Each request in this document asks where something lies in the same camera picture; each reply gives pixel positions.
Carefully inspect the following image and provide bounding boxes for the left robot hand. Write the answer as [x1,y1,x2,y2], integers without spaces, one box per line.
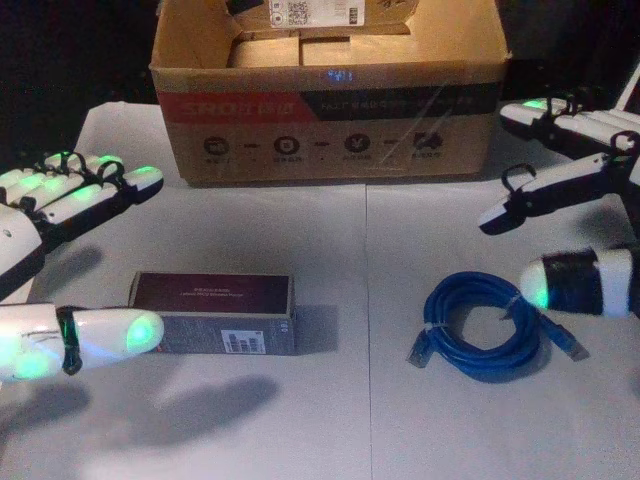
[0,149,165,385]

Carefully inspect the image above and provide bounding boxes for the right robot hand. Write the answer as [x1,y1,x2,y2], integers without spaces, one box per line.
[477,88,640,321]

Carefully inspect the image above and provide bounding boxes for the purple and grey product box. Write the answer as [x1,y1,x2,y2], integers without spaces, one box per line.
[128,271,297,355]

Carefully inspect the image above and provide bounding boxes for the blue ethernet cable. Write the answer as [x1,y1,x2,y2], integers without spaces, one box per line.
[405,271,591,384]

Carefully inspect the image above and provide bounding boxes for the brown cardboard box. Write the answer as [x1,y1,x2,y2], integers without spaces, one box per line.
[148,0,512,189]

